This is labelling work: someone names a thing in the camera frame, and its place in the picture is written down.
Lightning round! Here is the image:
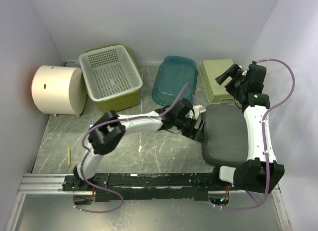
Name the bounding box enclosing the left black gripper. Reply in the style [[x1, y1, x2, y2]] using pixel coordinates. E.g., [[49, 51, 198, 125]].
[[175, 115, 207, 146]]

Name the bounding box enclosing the large metal tray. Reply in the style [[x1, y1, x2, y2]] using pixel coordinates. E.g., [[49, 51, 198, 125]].
[[202, 104, 248, 167]]

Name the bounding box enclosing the pale green perforated box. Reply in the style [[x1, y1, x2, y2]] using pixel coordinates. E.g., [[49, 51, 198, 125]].
[[198, 58, 239, 104]]

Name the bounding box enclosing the blue translucent plastic container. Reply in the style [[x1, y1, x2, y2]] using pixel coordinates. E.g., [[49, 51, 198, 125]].
[[152, 56, 198, 106]]

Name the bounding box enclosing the white perforated basket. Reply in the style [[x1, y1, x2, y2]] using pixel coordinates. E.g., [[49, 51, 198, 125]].
[[79, 45, 143, 102]]

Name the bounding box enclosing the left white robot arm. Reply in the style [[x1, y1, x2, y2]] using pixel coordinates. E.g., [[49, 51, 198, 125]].
[[73, 98, 206, 191]]

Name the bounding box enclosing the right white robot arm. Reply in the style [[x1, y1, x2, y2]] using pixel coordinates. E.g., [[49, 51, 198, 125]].
[[211, 63, 285, 194]]

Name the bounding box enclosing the cream cylindrical container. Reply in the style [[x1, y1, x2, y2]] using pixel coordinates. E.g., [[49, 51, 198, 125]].
[[31, 66, 87, 117]]

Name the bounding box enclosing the olive green tub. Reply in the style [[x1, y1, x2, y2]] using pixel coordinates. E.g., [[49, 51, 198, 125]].
[[85, 44, 142, 113]]

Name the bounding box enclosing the yellow pencil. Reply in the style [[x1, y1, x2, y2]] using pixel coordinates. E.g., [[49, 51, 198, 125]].
[[67, 147, 71, 167]]

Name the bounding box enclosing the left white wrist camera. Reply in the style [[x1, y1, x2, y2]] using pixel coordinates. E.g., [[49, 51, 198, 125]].
[[189, 105, 206, 119]]

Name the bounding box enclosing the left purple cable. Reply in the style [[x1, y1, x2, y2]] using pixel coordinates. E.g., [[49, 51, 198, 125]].
[[72, 82, 198, 213]]

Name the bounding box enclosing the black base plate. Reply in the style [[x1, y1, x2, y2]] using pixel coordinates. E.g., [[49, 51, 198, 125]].
[[62, 172, 240, 202]]

